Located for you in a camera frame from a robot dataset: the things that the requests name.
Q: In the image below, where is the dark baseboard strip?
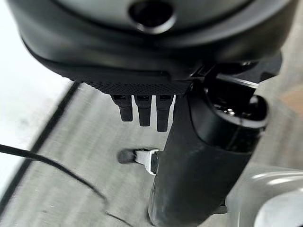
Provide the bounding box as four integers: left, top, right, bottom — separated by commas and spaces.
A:
0, 81, 82, 204

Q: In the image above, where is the thin black cable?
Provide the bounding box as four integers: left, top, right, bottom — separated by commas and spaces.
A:
0, 143, 134, 227

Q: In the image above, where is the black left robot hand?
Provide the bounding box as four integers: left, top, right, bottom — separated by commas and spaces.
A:
6, 0, 298, 227

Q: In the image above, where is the dark and white robot foot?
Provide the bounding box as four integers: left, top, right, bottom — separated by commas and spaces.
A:
117, 148, 160, 176

